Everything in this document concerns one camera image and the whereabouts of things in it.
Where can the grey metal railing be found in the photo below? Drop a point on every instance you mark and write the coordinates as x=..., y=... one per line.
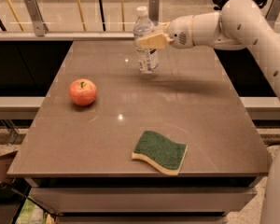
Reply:
x=85, y=19

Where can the clear plastic water bottle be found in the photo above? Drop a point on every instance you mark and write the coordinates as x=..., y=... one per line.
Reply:
x=147, y=58

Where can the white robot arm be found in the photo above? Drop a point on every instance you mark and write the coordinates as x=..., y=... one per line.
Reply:
x=239, y=24

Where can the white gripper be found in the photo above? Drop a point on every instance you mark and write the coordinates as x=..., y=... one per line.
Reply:
x=179, y=32

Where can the red apple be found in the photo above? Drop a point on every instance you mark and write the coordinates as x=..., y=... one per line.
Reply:
x=82, y=92

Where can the green and yellow sponge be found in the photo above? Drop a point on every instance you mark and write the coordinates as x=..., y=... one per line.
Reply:
x=160, y=152

